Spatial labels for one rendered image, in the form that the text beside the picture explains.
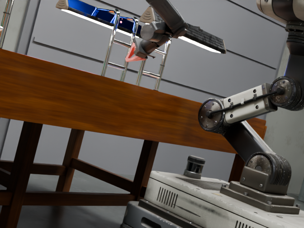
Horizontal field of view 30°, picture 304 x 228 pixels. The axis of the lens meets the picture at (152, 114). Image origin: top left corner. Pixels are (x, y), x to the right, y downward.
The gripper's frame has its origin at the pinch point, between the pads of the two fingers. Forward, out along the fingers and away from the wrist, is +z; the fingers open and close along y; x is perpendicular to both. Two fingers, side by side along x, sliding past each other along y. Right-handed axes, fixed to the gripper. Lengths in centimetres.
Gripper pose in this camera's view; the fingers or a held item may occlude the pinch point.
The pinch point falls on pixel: (127, 59)
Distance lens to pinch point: 214.3
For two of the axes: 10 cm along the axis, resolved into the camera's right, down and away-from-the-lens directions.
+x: 3.0, 8.8, -3.7
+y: -6.0, -1.3, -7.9
